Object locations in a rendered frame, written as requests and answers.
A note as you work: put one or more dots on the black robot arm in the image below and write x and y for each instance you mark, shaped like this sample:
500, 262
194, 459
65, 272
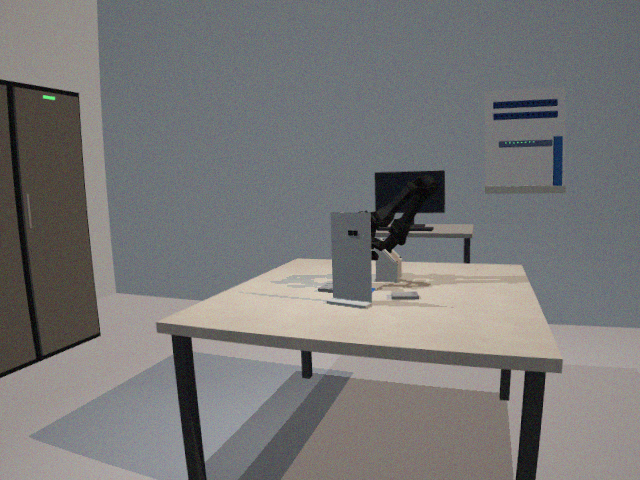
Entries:
400, 227

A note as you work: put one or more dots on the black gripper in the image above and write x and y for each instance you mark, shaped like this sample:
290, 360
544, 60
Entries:
374, 255

